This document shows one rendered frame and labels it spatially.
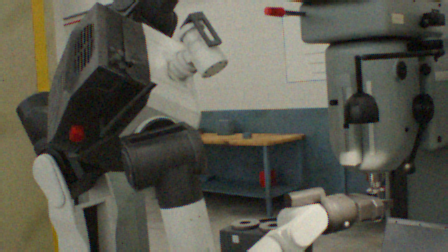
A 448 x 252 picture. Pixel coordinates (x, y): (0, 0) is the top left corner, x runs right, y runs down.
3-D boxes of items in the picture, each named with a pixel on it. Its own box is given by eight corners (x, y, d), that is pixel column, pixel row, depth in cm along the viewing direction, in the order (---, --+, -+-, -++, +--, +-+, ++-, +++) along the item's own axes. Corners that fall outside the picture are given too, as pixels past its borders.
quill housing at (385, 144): (396, 177, 117) (388, 34, 114) (321, 172, 131) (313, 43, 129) (429, 163, 130) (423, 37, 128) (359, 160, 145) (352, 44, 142)
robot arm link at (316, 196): (345, 232, 120) (306, 242, 114) (317, 232, 129) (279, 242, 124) (337, 184, 121) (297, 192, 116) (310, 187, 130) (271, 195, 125)
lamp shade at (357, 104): (344, 124, 105) (342, 93, 105) (344, 121, 112) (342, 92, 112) (380, 122, 104) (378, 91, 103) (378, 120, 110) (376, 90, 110)
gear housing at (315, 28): (389, 33, 111) (386, -13, 110) (298, 44, 128) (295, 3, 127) (446, 37, 135) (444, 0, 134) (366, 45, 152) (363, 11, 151)
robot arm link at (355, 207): (384, 191, 124) (346, 199, 118) (385, 230, 124) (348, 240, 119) (349, 184, 135) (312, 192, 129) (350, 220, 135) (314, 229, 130)
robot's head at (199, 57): (188, 85, 112) (217, 59, 107) (165, 47, 114) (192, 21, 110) (206, 84, 117) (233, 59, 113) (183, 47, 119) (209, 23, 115)
